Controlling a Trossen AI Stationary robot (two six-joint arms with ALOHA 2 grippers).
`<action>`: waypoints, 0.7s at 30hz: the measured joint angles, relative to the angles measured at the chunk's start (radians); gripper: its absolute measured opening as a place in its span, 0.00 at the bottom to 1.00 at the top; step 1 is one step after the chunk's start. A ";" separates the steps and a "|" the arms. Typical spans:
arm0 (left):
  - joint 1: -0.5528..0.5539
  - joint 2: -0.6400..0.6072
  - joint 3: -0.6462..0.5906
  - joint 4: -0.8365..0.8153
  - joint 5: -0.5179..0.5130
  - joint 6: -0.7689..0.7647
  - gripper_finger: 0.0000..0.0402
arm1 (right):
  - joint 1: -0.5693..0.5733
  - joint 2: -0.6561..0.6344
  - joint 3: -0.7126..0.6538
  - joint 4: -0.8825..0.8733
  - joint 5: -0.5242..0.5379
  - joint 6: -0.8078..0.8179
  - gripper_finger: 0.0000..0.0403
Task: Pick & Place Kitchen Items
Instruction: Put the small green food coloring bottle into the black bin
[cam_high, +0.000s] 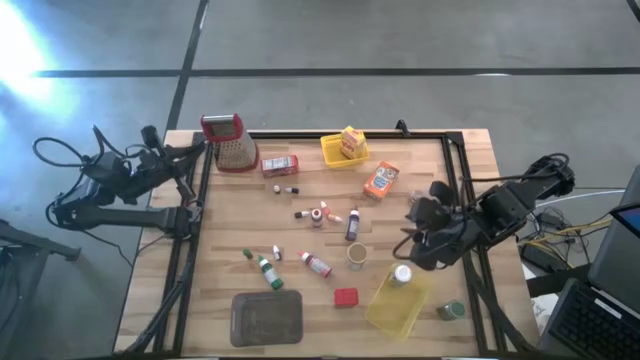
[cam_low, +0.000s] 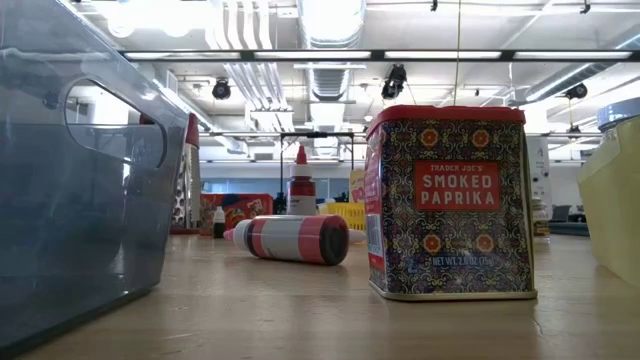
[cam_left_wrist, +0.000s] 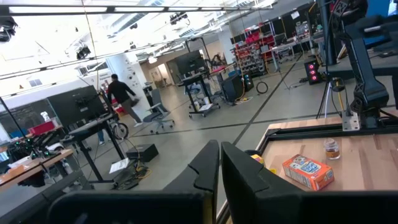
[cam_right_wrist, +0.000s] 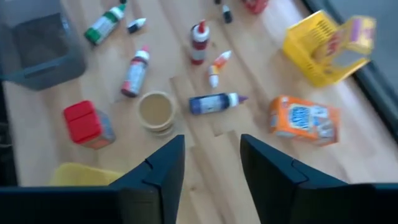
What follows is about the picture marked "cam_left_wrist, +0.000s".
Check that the tripod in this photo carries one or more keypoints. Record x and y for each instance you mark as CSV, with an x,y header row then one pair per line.
x,y
327,96

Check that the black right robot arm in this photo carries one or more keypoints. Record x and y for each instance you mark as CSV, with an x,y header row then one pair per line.
x,y
368,90

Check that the black device with green lights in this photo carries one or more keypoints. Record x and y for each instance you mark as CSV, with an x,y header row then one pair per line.
x,y
34,146

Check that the orange printed box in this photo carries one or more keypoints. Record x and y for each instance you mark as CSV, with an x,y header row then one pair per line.
x,y
308,172

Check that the black box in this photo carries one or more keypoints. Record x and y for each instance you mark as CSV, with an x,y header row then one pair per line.
x,y
142,152

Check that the white paper sheet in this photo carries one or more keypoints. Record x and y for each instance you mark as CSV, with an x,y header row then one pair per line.
x,y
119,165

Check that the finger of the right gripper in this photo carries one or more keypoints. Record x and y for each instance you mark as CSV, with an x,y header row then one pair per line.
x,y
351,7

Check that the silver mounting plate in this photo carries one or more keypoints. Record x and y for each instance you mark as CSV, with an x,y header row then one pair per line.
x,y
351,122

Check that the yellow carton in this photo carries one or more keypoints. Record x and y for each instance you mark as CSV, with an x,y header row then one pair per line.
x,y
258,159

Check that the black rig post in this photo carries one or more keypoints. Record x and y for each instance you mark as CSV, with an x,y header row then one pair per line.
x,y
326,31

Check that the grey office chair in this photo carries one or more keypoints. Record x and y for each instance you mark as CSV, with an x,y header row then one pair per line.
x,y
157,112

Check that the computer tower with red lights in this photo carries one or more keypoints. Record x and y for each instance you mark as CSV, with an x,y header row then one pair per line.
x,y
311,73

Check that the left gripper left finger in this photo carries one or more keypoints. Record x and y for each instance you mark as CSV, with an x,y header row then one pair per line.
x,y
186,202

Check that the person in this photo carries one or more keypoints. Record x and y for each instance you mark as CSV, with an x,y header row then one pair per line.
x,y
121,93

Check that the wooden desk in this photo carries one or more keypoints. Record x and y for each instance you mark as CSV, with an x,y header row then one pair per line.
x,y
31,168

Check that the blue-lit screen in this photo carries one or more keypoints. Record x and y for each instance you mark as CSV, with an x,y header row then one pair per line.
x,y
377,7

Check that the black equipment cart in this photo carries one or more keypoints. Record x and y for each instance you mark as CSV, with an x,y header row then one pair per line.
x,y
199,77

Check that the large black monitor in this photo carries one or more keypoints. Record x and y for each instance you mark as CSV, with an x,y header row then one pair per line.
x,y
76,105

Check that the black standing desk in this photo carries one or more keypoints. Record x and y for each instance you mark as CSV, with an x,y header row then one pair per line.
x,y
90,127

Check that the black overhead light bar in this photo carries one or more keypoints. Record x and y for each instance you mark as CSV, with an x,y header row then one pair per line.
x,y
109,9

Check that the black computer case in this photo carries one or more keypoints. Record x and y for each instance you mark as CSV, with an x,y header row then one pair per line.
x,y
233,88

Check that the black ceiling spotlight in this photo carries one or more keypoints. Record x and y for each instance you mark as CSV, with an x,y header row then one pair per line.
x,y
178,18
83,53
6,29

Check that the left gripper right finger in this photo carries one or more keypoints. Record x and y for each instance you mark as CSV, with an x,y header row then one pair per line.
x,y
264,205

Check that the black side desk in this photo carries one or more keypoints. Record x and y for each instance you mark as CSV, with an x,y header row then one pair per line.
x,y
342,70

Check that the red storage bin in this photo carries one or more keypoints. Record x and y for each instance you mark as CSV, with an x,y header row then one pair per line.
x,y
42,128

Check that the red parts shelf rack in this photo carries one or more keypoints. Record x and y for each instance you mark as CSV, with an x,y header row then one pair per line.
x,y
252,53

